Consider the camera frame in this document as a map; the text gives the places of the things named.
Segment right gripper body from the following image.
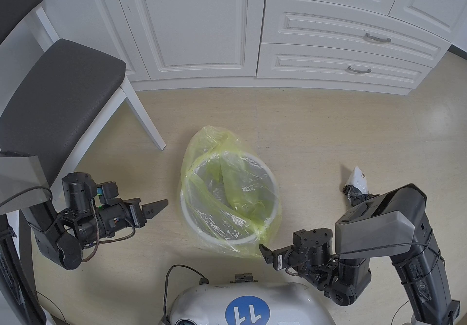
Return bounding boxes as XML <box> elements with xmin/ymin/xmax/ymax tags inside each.
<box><xmin>272</xmin><ymin>245</ymin><xmax>311</xmax><ymax>273</ymax></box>

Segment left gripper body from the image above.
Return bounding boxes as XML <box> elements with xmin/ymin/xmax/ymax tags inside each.
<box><xmin>97</xmin><ymin>198</ymin><xmax>147</xmax><ymax>238</ymax></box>

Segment black plastic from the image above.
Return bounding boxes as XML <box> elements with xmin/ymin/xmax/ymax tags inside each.
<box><xmin>342</xmin><ymin>185</ymin><xmax>381</xmax><ymax>207</ymax></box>

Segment white printed wrapper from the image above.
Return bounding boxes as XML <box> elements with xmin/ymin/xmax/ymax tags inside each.
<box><xmin>345</xmin><ymin>166</ymin><xmax>367</xmax><ymax>191</ymax></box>

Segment yellow plastic bag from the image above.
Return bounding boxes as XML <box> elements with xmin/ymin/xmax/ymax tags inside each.
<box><xmin>178</xmin><ymin>125</ymin><xmax>283</xmax><ymax>258</ymax></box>

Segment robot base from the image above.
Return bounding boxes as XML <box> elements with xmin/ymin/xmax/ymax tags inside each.
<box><xmin>170</xmin><ymin>272</ymin><xmax>336</xmax><ymax>325</ymax></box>

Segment white trash bin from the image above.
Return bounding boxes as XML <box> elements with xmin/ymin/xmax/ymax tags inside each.
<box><xmin>180</xmin><ymin>154</ymin><xmax>281</xmax><ymax>244</ymax></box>

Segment white chair grey cushions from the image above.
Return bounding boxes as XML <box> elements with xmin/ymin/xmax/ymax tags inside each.
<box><xmin>0</xmin><ymin>0</ymin><xmax>166</xmax><ymax>204</ymax></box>

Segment white wardrobe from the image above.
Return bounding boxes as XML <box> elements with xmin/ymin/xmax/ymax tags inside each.
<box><xmin>75</xmin><ymin>0</ymin><xmax>467</xmax><ymax>96</ymax></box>

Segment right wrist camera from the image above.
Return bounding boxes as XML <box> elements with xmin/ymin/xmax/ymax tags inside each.
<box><xmin>292</xmin><ymin>229</ymin><xmax>311</xmax><ymax>252</ymax></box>

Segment black cable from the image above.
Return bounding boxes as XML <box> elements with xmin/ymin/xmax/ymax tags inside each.
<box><xmin>163</xmin><ymin>264</ymin><xmax>209</xmax><ymax>325</ymax></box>

